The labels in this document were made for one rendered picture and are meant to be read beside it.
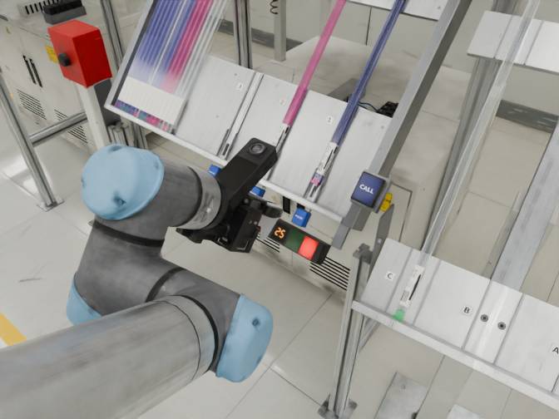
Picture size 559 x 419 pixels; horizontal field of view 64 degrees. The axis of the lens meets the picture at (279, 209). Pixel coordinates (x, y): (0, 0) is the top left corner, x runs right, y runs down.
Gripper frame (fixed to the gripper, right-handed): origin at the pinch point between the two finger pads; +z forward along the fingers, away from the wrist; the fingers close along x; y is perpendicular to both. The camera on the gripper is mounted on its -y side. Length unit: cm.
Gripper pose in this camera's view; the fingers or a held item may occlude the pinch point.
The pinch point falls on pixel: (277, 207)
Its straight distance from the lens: 74.2
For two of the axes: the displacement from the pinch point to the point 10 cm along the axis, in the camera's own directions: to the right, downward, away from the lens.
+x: 7.9, 4.1, -4.6
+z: 4.4, 1.3, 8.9
